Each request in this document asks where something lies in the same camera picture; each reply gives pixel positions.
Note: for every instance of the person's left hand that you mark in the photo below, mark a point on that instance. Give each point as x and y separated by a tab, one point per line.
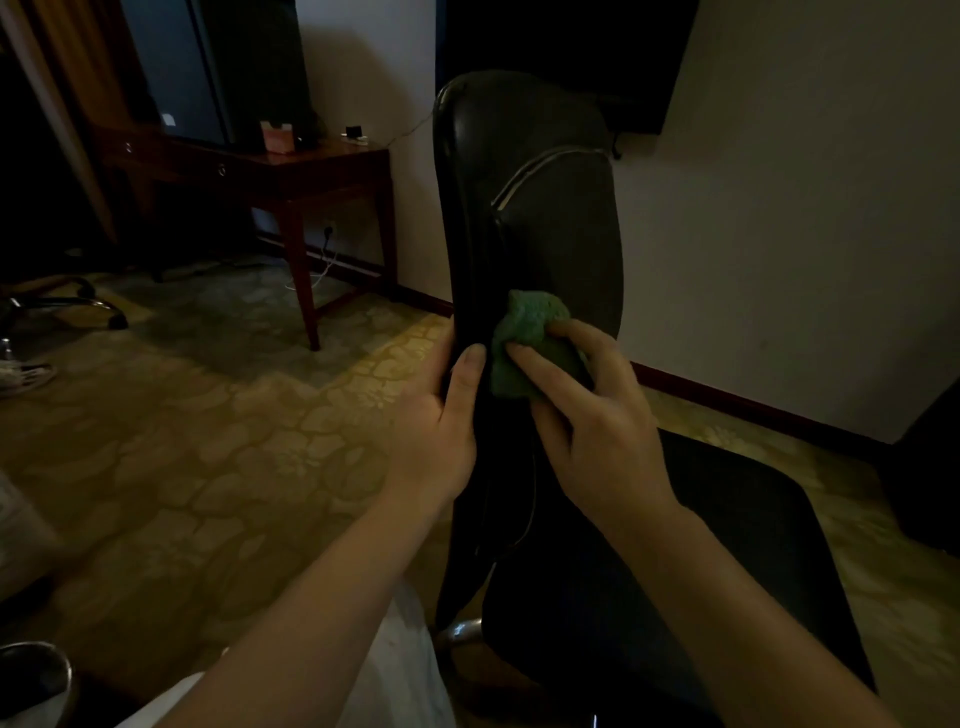
431	457

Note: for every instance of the person's right hand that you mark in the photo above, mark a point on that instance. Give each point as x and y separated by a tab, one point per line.
607	450

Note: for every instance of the green cleaning cloth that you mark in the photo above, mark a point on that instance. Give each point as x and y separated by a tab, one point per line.
529	319

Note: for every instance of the black leather chair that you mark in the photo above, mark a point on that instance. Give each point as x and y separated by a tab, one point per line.
540	210

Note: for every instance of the person's left forearm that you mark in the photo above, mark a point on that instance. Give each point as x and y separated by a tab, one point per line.
315	637

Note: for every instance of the person's right forearm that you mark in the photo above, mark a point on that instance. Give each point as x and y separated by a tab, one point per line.
750	645

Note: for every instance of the black swivel chair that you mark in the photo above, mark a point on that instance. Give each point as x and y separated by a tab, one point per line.
75	302

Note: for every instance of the dark red baseboard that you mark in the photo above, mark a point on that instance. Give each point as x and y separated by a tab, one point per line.
750	409

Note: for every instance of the dark red wooden table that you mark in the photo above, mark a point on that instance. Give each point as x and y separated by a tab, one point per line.
300	172

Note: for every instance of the dark cabinet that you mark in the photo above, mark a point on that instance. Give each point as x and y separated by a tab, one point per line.
926	480

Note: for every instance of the small black white device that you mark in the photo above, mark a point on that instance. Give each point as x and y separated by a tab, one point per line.
354	135

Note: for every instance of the pink tissue box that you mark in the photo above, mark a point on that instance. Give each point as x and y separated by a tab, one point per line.
277	140

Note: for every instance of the beige upholstered furniture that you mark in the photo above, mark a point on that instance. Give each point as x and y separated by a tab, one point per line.
26	540

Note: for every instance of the black mini fridge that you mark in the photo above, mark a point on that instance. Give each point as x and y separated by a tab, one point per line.
225	67

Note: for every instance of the metal trash bin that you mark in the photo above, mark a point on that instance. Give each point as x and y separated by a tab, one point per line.
34	675

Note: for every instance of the brown curtain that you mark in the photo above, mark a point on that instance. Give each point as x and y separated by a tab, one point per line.
67	97

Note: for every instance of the black wall television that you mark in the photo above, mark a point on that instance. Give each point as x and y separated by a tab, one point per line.
562	45

